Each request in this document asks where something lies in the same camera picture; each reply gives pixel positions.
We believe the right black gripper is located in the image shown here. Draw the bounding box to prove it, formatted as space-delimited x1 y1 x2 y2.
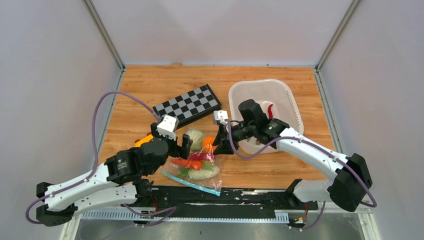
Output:
212 122 256 155

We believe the green toy cabbage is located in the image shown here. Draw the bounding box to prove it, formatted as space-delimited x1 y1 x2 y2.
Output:
185 129 204 152

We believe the large toy orange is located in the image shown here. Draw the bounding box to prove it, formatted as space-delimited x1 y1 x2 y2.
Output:
201 136 216 153

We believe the red toy chili pepper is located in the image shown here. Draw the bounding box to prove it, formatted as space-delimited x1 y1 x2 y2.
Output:
188 152 216 162

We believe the toy orange carrot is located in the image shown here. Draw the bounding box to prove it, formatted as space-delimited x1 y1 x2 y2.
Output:
171 158 203 170

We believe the clear zip top bag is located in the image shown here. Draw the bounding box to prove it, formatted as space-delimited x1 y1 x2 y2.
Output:
161 127 224 197

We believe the white toy radish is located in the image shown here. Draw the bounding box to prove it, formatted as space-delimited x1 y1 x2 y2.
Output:
188 166 220 180

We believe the white plastic basket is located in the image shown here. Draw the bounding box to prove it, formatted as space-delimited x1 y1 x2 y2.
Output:
228 79 304 157

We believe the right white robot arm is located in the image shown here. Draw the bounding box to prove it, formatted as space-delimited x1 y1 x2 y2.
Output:
213 99 378 212

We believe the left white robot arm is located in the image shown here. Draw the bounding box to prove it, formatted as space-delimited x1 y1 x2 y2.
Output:
35 122 193 227

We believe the black grey chessboard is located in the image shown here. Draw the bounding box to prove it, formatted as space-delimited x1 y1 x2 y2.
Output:
153 84 222 129

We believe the yellow toy brick car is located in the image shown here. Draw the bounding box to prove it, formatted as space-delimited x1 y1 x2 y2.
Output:
134 132 154 147

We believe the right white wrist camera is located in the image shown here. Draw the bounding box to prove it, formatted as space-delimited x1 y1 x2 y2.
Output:
212 110 229 126

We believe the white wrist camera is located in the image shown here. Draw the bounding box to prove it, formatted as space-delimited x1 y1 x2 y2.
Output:
212 110 229 126
157 114 179 141

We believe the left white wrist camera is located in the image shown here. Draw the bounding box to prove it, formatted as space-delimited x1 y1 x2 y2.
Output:
157 114 179 141

